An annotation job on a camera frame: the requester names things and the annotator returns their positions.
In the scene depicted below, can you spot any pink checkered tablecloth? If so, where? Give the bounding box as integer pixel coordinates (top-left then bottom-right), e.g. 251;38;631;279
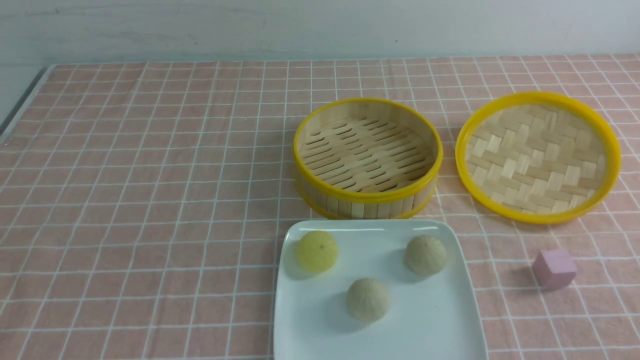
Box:
0;54;639;360

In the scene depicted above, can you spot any yellow steamed bun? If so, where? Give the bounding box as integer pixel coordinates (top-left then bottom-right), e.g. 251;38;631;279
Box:
294;230;339;274

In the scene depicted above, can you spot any yellow-rimmed bamboo steamer basket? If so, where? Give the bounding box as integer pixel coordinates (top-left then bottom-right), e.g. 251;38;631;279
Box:
292;98;444;220

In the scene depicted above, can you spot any white steamed bun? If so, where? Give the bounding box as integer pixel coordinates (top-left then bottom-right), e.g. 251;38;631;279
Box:
404;235;448;278
346;278;391;324

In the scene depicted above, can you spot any yellow-rimmed woven steamer lid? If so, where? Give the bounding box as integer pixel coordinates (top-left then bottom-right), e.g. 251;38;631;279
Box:
455;91;622;224

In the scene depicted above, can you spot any pink cube block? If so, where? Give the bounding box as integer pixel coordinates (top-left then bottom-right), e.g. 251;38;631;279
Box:
531;248;578;290

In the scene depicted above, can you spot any white square plate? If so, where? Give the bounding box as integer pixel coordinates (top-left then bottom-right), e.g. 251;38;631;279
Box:
273;219;489;360

